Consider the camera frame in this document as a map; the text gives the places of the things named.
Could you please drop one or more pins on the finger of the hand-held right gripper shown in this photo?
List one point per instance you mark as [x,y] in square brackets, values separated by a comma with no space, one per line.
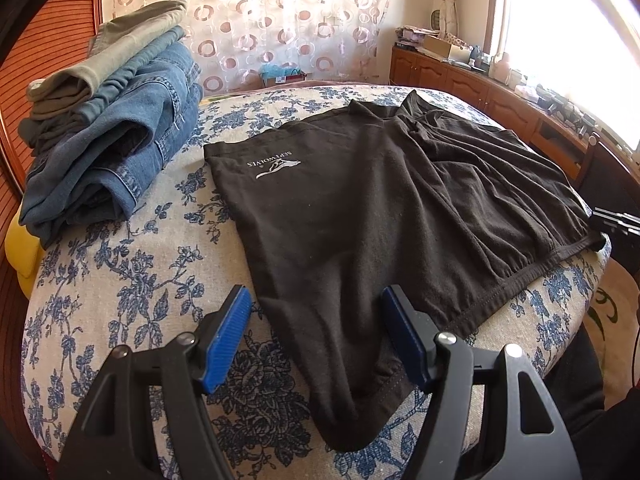
[617,224]

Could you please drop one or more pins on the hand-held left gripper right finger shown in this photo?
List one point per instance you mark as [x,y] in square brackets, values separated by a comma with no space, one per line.
[407,345]

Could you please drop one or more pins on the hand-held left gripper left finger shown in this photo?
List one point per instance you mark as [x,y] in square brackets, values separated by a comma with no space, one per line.
[227,340]

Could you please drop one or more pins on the black pants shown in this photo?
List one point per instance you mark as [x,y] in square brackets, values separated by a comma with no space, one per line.
[350,200]

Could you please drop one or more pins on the grey-green folded pants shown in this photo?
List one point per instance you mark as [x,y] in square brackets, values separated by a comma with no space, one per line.
[55,120]

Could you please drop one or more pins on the olive folded pants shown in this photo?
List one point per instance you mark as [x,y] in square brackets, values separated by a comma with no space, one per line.
[125,45]

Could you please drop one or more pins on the dark chair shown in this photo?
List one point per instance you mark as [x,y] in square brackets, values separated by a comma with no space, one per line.
[610,170]

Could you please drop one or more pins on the patterned floor rug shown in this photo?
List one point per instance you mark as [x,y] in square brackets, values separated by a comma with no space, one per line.
[607,310]

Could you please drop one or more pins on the blue floral bed sheet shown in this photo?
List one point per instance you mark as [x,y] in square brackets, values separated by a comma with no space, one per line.
[150,270]

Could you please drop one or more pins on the bright window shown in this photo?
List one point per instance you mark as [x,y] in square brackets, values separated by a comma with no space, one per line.
[575,25]

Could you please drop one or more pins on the blue folded jeans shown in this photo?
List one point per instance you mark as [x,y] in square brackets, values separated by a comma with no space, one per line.
[100,180]
[135,90]

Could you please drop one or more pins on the wooden window cabinet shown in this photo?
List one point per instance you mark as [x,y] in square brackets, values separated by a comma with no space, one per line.
[465,85]

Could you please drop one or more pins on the yellow plush pillow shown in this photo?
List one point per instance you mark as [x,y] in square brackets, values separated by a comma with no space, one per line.
[20,255]

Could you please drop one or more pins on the open cardboard box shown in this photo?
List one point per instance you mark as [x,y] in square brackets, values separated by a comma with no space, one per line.
[442,46]

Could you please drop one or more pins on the small cardboard box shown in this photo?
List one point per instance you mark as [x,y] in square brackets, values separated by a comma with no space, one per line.
[282,80]

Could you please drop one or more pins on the colourful floral blanket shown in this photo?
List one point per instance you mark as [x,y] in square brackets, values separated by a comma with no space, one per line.
[320,83]

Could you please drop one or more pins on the stack of papers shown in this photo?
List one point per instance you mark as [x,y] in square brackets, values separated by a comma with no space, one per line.
[412,37]

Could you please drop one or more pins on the circle-patterned sheer curtain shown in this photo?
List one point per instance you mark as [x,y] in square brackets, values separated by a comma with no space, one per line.
[280,15]

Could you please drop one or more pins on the wooden slatted wardrobe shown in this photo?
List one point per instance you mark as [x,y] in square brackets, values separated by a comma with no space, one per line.
[55,35]

